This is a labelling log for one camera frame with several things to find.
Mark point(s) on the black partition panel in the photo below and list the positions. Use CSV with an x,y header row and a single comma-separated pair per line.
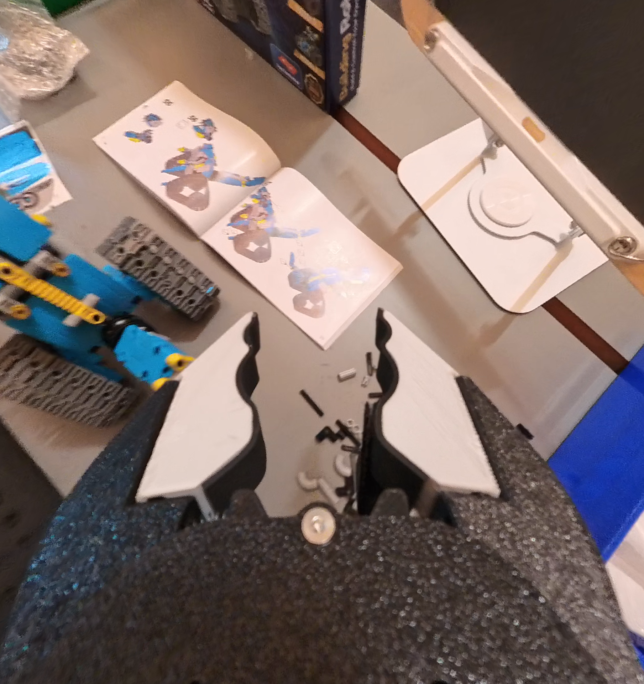
x,y
578,80

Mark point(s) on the blue storage bin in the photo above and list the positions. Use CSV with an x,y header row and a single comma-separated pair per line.
x,y
610,454

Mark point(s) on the open instruction booklet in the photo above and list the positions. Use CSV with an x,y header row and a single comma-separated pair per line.
x,y
300,251

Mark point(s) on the white desk lamp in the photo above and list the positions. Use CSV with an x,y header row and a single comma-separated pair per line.
x,y
514,213

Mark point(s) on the grey desk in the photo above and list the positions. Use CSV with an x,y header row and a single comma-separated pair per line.
x,y
140,53

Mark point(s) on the blue sticker sheet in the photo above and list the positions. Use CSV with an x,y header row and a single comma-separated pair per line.
x,y
17,160

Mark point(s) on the green file tray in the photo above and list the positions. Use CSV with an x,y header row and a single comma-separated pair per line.
x,y
65,5

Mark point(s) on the pile of small brick parts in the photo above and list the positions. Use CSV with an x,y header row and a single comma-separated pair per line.
x,y
332,433

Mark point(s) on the toy robot box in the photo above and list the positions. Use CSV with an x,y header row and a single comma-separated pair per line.
x,y
311,48

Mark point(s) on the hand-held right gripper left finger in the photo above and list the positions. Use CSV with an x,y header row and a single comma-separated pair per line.
x,y
199,427

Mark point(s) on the crumpled clear plastic bag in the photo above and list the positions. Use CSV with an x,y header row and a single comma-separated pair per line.
x,y
642,577

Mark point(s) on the tracked brick robot model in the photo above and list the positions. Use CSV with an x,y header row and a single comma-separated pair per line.
x,y
76,283

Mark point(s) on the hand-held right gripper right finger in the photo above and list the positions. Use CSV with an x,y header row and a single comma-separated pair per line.
x,y
434,422

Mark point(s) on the black studded mat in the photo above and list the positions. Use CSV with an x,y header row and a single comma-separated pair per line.
x,y
7,523

